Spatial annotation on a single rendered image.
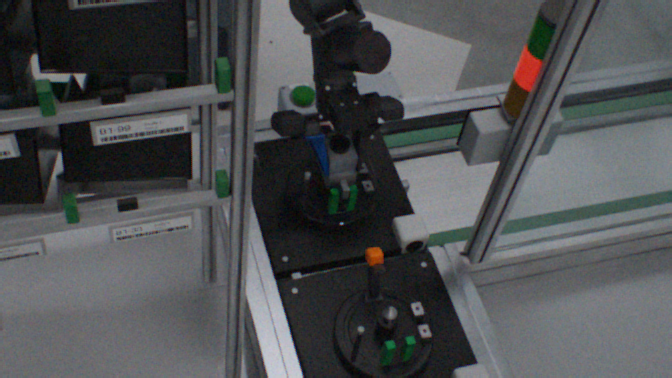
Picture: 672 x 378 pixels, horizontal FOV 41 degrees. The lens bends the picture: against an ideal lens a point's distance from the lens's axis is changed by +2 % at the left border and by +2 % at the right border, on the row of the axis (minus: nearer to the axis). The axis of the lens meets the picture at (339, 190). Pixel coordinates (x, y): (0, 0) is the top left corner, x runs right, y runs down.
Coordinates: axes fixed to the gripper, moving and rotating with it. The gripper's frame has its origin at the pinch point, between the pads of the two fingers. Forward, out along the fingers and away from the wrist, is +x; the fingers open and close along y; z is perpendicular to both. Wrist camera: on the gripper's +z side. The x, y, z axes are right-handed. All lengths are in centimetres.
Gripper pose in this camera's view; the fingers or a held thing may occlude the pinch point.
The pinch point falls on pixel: (340, 150)
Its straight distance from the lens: 127.6
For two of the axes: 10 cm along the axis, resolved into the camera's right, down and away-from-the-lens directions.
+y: 9.5, -1.7, 2.6
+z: 3.0, 2.6, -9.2
